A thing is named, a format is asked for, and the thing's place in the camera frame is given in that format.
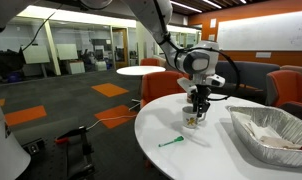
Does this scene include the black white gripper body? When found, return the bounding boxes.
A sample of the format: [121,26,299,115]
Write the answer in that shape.
[177,74,225,102]

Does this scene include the white mug with yellow print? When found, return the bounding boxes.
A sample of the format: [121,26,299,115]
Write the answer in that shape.
[182,106,206,129]

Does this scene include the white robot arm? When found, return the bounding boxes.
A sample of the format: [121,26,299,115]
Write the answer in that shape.
[0,0,225,117]

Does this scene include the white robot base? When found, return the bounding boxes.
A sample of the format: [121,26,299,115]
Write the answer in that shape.
[0,108,31,180]

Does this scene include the green marker pen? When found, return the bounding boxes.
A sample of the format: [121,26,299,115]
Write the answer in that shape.
[158,136,184,147]

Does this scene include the orange chair behind table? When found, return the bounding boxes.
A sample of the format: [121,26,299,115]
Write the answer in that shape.
[140,71,184,108]

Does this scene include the dark grey sofa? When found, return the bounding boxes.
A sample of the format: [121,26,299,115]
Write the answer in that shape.
[212,61,280,104]

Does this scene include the orange chair beside small table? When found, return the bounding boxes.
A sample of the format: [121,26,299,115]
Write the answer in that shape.
[140,58,159,66]

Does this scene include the small round white table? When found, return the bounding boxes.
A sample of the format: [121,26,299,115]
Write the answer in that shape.
[116,66,165,76]

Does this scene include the white paper in tray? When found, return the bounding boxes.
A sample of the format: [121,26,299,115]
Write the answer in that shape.
[244,121,302,149]

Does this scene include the aluminium foil tray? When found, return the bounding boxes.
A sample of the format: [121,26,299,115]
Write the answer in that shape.
[226,105,302,167]

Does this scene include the orange chair right of table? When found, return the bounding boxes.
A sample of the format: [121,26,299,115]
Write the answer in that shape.
[266,70,302,120]

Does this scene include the white floor cable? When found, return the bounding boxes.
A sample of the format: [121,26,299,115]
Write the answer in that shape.
[85,98,141,131]

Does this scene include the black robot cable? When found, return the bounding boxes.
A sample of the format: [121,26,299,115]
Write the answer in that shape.
[152,0,241,102]

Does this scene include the wall whiteboard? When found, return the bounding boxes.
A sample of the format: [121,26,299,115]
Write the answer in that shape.
[217,11,302,51]

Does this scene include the black clamp orange handle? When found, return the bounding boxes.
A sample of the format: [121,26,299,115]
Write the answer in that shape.
[54,126,88,144]

